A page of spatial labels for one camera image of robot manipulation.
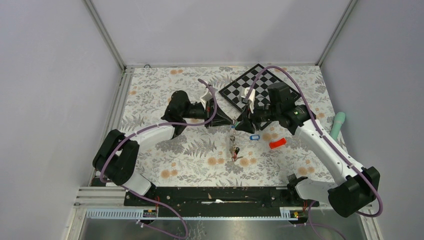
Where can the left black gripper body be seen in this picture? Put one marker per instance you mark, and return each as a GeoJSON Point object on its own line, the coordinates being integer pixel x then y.
{"type": "Point", "coordinates": [196, 111]}

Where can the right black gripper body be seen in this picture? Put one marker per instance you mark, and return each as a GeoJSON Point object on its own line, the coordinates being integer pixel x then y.
{"type": "Point", "coordinates": [269, 114]}

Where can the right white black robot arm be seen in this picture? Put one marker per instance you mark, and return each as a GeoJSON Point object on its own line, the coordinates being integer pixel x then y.
{"type": "Point", "coordinates": [354, 186]}

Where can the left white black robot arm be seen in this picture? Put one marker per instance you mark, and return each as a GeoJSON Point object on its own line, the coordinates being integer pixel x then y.
{"type": "Point", "coordinates": [117, 155]}

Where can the blue key tag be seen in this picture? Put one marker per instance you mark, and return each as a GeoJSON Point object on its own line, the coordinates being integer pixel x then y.
{"type": "Point", "coordinates": [254, 137]}

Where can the red plastic block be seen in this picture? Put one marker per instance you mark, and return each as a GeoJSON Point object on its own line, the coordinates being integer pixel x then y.
{"type": "Point", "coordinates": [276, 144]}

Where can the floral table mat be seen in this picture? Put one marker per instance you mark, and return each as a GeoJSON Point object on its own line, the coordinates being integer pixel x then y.
{"type": "Point", "coordinates": [200, 156]}

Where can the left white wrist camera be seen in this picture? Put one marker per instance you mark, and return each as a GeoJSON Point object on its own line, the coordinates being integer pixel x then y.
{"type": "Point", "coordinates": [207, 96]}

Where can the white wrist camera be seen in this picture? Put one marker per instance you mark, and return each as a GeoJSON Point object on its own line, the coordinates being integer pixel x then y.
{"type": "Point", "coordinates": [207, 96]}
{"type": "Point", "coordinates": [247, 96]}

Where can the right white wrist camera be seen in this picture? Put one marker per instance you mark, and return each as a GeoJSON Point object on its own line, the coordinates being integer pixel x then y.
{"type": "Point", "coordinates": [247, 96]}

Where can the mint green cylinder handle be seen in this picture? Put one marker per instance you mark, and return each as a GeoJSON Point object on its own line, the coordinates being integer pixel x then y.
{"type": "Point", "coordinates": [338, 122]}

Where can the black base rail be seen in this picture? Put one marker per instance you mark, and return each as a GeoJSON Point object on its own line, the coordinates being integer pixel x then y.
{"type": "Point", "coordinates": [235, 200]}

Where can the white slotted cable duct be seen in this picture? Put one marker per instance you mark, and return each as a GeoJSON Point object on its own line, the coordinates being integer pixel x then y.
{"type": "Point", "coordinates": [147, 214]}

